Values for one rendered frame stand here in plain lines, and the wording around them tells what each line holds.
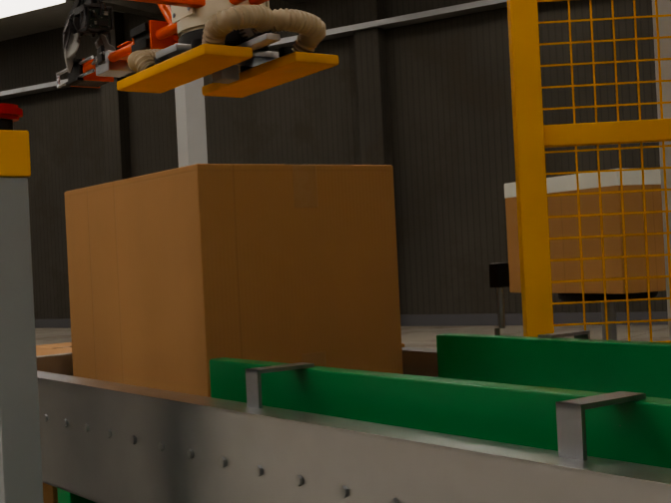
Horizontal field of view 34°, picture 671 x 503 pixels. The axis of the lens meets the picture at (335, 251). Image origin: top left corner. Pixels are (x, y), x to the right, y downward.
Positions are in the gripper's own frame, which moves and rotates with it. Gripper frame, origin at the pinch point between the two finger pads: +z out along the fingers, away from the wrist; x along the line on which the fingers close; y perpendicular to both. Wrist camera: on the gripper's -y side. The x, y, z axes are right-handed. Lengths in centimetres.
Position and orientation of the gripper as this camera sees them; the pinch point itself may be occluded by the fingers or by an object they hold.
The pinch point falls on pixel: (88, 70)
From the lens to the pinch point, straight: 266.1
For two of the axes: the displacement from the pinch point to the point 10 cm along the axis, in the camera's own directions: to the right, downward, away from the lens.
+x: 8.1, -0.4, 5.8
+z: 0.5, 10.0, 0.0
